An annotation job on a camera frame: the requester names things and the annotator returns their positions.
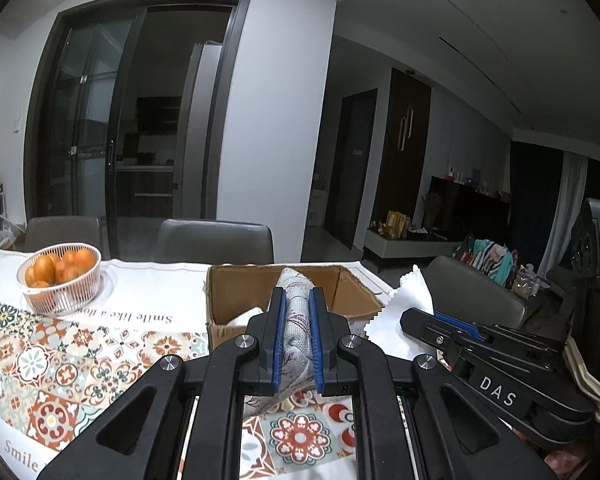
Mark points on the dark wooden wardrobe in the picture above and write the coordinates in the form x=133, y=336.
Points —
x=407, y=170

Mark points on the patterned tablecloth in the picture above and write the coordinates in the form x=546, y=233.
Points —
x=45, y=360

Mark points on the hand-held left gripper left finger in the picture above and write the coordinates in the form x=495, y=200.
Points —
x=279, y=340

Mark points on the dark curtain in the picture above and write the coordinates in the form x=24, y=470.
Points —
x=535, y=200

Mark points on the white low cabinet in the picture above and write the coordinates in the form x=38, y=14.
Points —
x=410, y=250

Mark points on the grey patterned cloth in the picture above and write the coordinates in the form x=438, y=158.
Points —
x=297, y=330

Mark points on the white curtain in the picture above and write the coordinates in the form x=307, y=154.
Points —
x=565, y=210

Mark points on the white plastic basket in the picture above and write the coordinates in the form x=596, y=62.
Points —
x=62, y=297

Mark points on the brown cardboard box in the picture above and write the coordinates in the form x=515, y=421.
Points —
x=230, y=285

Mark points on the orange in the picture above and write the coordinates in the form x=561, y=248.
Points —
x=77, y=260
x=42, y=266
x=67, y=275

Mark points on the grey chair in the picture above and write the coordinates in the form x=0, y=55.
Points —
x=475, y=295
x=62, y=232
x=215, y=242

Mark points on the dark sideboard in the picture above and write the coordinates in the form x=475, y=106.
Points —
x=470, y=210

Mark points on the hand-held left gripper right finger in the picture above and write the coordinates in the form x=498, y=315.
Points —
x=316, y=340

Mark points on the wall switch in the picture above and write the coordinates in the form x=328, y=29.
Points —
x=16, y=123

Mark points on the white fabric piece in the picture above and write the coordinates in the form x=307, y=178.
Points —
x=240, y=320

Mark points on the yellow packages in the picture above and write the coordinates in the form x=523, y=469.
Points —
x=397, y=222

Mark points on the colourful clothes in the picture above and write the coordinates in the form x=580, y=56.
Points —
x=490, y=257

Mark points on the clear wrapped package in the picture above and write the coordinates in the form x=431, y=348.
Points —
x=527, y=282

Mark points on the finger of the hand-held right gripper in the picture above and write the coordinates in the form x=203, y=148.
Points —
x=430, y=332
x=455, y=322

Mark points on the dark ornate object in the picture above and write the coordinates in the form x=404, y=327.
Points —
x=595, y=250

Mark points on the white zigzag-edged cloth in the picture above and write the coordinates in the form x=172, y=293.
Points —
x=400, y=300

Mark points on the dark sliding glass door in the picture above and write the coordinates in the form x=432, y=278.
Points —
x=90, y=160

